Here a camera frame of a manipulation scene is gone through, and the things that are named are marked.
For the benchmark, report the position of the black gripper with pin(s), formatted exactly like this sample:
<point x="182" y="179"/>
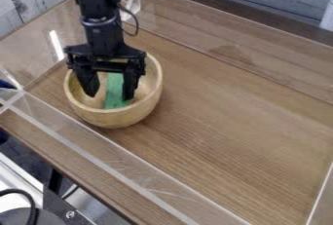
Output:
<point x="105" y="53"/>

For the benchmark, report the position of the green rectangular block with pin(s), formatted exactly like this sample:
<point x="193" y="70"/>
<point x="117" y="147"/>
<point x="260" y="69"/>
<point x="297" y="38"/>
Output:
<point x="114" y="100"/>

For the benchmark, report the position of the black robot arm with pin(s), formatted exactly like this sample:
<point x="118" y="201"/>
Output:
<point x="97" y="9"/>

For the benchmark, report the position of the brown wooden bowl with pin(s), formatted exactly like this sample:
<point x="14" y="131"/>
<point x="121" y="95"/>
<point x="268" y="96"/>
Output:
<point x="106" y="110"/>

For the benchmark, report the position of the blue object at left edge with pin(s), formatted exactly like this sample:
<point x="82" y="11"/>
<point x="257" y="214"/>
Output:
<point x="6" y="85"/>

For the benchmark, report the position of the black table leg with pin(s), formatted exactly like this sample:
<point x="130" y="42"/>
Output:
<point x="55" y="182"/>

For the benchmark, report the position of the clear acrylic corner bracket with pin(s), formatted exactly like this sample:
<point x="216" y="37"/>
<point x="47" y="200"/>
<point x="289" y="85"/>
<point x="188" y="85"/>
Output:
<point x="133" y="6"/>

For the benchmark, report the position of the black metal bracket with screw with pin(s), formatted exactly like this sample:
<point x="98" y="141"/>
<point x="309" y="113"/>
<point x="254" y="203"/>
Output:
<point x="59" y="213"/>

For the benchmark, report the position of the clear acrylic tray wall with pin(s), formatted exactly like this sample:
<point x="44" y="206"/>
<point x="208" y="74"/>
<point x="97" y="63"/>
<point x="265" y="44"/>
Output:
<point x="236" y="149"/>

